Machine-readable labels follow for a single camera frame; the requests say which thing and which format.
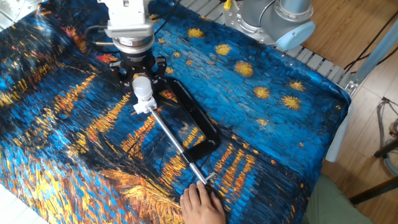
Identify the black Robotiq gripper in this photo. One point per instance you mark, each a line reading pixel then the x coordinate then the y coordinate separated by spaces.
pixel 137 62

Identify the white light bulb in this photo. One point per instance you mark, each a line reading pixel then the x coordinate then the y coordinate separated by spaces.
pixel 143 88

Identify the black C-clamp with metal screw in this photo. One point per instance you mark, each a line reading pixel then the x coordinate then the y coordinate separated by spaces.
pixel 186 134

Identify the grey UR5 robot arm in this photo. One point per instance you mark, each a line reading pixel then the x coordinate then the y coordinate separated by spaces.
pixel 273 18

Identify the white bulb socket block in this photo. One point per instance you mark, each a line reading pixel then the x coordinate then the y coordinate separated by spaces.
pixel 144 106

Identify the person's left hand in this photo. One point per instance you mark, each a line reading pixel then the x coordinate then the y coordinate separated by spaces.
pixel 202 205

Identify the starry night print tablecloth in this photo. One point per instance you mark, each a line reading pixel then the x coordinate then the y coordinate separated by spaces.
pixel 93 143

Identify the green trousers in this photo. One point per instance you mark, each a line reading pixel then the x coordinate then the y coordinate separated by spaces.
pixel 348 205

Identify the black metal stand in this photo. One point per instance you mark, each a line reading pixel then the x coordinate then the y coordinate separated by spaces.
pixel 382 155

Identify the light blue post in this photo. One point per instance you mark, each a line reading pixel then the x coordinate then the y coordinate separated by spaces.
pixel 367 93

